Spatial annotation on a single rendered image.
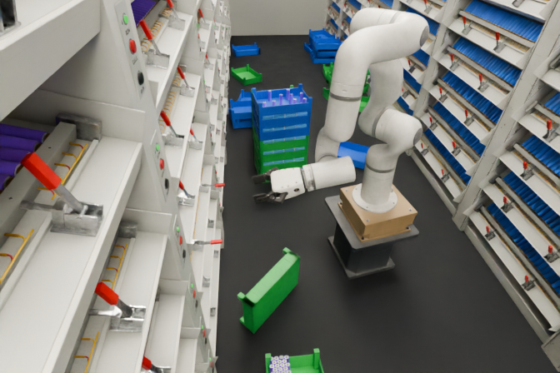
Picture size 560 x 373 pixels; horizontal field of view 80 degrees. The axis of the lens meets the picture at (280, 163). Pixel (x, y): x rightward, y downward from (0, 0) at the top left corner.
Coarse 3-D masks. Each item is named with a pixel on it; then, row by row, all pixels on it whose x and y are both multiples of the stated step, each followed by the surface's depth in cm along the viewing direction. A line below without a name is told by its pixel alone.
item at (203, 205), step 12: (204, 156) 134; (204, 168) 134; (204, 180) 128; (204, 192) 123; (204, 204) 118; (204, 216) 114; (204, 228) 110; (204, 240) 106; (192, 252) 101; (204, 252) 102; (192, 264) 98
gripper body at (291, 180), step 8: (288, 168) 109; (296, 168) 108; (272, 176) 108; (280, 176) 106; (288, 176) 106; (296, 176) 105; (272, 184) 105; (280, 184) 104; (288, 184) 103; (296, 184) 103; (304, 184) 103; (280, 192) 103; (288, 192) 103; (296, 192) 104
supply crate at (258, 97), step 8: (288, 88) 198; (296, 88) 199; (256, 96) 196; (264, 96) 197; (272, 96) 198; (296, 96) 202; (304, 96) 195; (256, 104) 186; (288, 104) 182; (296, 104) 183; (304, 104) 184; (264, 112) 181; (272, 112) 182; (280, 112) 184; (288, 112) 185
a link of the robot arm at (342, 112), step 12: (336, 96) 90; (336, 108) 92; (348, 108) 91; (336, 120) 93; (348, 120) 93; (324, 132) 99; (336, 132) 95; (348, 132) 95; (324, 144) 109; (336, 144) 110; (336, 156) 111
